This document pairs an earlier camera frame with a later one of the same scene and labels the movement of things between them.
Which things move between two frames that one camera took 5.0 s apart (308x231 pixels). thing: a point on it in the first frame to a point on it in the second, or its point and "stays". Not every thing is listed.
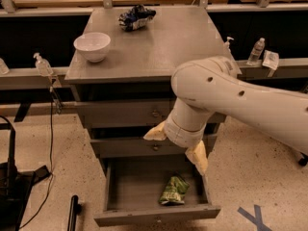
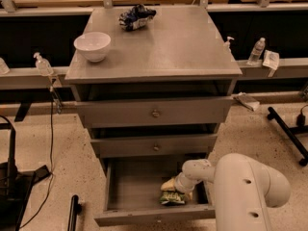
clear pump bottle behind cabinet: (227, 43) stays
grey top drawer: (131, 114) stays
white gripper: (182, 133) to (180, 185)
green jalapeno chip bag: (174, 192) stays
